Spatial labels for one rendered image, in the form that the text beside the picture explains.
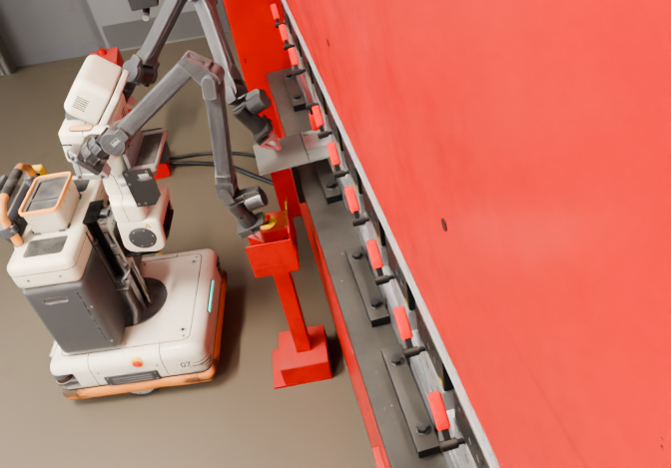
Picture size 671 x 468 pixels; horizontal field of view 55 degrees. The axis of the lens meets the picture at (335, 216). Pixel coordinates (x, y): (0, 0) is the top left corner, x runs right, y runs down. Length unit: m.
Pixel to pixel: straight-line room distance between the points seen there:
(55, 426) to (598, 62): 2.90
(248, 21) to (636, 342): 2.64
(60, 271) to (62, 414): 0.82
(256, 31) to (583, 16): 2.63
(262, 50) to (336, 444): 1.71
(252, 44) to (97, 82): 0.96
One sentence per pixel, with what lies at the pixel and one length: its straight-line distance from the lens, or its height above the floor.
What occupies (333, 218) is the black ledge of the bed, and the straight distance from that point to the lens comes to 2.15.
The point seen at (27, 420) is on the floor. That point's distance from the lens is 3.22.
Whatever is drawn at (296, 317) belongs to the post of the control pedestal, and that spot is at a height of 0.34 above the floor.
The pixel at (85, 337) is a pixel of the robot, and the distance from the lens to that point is 2.80.
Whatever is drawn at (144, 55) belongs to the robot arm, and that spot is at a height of 1.31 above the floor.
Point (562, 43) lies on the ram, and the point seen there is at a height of 2.06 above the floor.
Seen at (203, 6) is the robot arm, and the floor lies 1.46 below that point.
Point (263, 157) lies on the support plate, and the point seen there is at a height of 1.00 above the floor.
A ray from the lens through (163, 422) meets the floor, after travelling 2.91.
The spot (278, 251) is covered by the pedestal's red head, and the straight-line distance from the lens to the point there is 2.24.
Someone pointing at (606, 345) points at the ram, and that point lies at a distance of 0.50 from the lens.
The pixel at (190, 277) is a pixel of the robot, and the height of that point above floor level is 0.28.
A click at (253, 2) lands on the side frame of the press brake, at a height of 1.21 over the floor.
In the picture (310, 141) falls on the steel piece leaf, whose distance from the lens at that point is 2.30.
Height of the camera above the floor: 2.27
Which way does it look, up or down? 40 degrees down
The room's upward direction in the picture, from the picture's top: 11 degrees counter-clockwise
